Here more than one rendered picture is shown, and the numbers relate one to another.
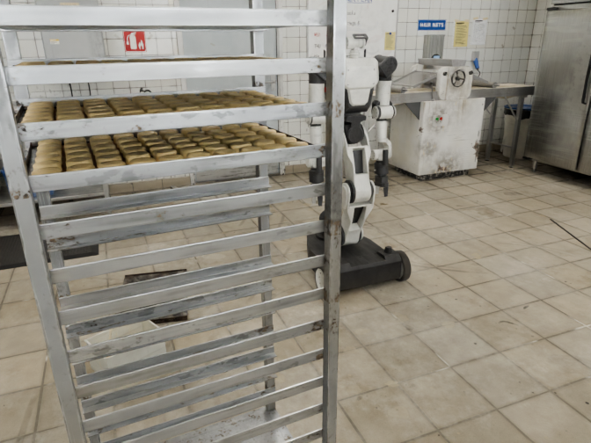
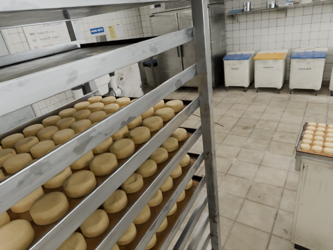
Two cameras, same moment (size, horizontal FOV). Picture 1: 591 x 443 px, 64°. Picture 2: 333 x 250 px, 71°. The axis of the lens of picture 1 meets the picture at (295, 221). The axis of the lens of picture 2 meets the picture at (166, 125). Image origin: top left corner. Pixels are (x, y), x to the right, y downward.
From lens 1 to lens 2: 0.72 m
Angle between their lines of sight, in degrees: 30
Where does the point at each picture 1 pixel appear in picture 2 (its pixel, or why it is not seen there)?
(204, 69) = (156, 185)
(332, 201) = (216, 205)
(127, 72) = (113, 237)
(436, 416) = not seen: hidden behind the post
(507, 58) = not seen: hidden behind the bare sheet
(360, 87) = (102, 84)
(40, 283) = not seen: outside the picture
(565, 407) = (254, 203)
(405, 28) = (84, 34)
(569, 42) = (164, 30)
